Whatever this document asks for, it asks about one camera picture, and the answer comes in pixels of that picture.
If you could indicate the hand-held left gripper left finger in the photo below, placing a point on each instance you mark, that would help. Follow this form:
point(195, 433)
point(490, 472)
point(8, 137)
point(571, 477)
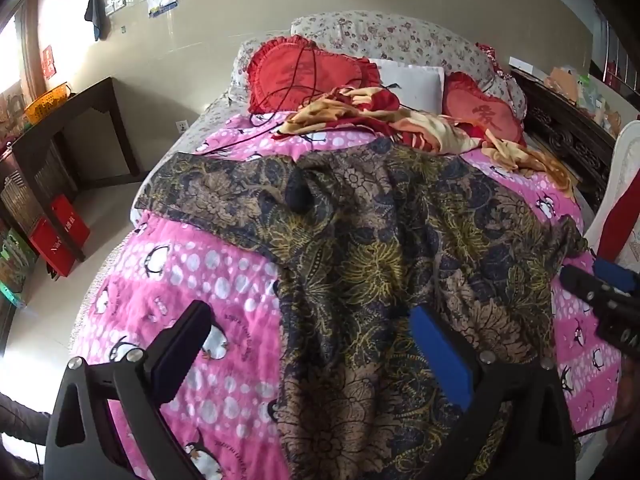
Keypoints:
point(172, 360)

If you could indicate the white wall hook rack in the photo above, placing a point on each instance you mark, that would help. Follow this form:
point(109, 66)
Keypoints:
point(116, 5)

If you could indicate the red cloth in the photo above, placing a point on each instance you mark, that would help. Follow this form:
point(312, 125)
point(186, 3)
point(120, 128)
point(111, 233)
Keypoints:
point(620, 220)

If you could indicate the window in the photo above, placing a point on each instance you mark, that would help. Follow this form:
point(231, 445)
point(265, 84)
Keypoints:
point(12, 50)

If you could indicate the wicker basket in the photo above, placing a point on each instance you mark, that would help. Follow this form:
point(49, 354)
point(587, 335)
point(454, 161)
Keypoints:
point(20, 195)

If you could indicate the red box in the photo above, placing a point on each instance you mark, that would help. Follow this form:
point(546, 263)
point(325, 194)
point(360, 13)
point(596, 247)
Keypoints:
point(70, 225)
point(47, 250)

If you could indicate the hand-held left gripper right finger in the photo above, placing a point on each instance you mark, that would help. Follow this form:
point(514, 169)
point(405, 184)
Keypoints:
point(440, 355)

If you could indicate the green box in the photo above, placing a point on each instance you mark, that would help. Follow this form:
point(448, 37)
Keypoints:
point(15, 265)

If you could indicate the orange plastic basket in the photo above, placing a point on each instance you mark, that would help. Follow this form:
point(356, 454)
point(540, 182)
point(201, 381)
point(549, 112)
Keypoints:
point(47, 102)

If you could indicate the dark wooden desk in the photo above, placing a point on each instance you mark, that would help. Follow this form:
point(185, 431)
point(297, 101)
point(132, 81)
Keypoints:
point(65, 115)

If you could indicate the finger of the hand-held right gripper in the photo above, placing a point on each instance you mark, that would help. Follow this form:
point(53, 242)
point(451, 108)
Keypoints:
point(617, 275)
point(582, 282)

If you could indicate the pile of bags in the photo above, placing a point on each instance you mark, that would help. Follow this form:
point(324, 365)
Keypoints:
point(585, 95)

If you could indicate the red wall sticker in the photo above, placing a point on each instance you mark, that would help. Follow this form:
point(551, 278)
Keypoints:
point(48, 61)

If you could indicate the large red ruffled heart pillow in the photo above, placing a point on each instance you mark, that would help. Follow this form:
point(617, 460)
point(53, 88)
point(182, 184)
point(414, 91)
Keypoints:
point(310, 75)

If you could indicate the blue hanging cloth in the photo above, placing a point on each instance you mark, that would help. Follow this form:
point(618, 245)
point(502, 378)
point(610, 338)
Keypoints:
point(95, 10)

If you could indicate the floral pillow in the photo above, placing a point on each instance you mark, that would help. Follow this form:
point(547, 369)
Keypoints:
point(400, 35)

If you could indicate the wall socket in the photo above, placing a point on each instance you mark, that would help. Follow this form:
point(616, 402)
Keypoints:
point(183, 125)

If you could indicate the dark floral patterned shirt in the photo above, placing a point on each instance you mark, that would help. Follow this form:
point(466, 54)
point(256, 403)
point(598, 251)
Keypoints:
point(350, 240)

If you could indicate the red and yellow blanket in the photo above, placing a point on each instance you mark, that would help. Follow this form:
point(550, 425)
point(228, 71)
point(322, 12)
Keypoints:
point(430, 130)

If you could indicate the white pillow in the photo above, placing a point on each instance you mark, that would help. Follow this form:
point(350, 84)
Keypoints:
point(415, 85)

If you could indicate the white box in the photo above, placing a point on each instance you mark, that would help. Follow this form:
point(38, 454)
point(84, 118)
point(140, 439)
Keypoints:
point(527, 64)

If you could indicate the dark cloth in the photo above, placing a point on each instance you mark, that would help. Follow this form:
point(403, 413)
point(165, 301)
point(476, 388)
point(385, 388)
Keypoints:
point(20, 425)

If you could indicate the pink penguin print blanket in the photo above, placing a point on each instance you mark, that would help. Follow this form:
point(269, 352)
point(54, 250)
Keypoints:
point(210, 260)

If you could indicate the dark carved wooden headboard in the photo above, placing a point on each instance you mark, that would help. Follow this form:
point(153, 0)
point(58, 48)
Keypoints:
point(565, 135)

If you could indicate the small red heart pillow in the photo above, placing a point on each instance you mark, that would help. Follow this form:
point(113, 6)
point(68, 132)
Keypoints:
point(480, 110)

